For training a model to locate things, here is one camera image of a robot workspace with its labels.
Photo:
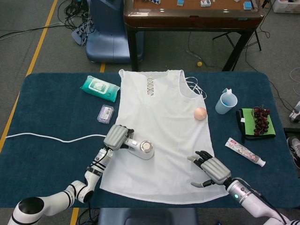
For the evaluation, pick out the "grey power strip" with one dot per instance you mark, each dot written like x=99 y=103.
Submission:
x=78 y=35

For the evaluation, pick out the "green wet wipes pack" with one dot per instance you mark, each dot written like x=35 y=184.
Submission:
x=98 y=87

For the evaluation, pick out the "dark red grape bunch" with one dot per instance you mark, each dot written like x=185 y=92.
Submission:
x=260 y=122

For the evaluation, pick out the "grey white sneaker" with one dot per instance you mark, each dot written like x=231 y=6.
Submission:
x=294 y=150

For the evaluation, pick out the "brown wooden mahjong table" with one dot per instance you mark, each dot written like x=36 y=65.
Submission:
x=192 y=21

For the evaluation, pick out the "pink ball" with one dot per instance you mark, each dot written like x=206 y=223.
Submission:
x=200 y=114

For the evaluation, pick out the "white storage box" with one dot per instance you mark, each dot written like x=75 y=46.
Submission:
x=284 y=5

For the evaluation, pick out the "blue chair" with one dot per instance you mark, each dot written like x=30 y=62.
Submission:
x=107 y=35

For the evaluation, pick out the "grey silver device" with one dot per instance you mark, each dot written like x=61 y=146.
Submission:
x=294 y=114

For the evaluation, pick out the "small clear purple box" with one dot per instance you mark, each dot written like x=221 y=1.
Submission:
x=105 y=114

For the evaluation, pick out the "dark blue table cover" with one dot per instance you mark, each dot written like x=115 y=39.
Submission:
x=47 y=105

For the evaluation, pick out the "white sleeveless top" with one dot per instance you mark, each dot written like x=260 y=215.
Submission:
x=164 y=112

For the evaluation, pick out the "right robot hand grey black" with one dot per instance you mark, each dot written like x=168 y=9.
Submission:
x=215 y=170

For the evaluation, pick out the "green black folded cloth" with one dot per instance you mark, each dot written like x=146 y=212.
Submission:
x=246 y=122

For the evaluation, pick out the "blue mahjong tile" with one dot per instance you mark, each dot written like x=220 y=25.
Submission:
x=247 y=5
x=180 y=2

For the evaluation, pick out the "left robot hand grey black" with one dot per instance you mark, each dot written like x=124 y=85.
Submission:
x=116 y=137

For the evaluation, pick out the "translucent blue measuring cup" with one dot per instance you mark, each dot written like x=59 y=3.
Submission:
x=223 y=105

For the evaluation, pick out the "white handheld steamer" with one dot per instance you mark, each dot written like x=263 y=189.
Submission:
x=145 y=150

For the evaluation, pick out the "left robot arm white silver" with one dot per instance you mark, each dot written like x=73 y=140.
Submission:
x=91 y=178

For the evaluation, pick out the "white red mahjong tile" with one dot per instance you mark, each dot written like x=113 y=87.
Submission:
x=205 y=3

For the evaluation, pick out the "white pink toothpaste tube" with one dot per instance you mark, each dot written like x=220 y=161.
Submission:
x=246 y=152

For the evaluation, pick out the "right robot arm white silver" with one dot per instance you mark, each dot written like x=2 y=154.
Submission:
x=250 y=201

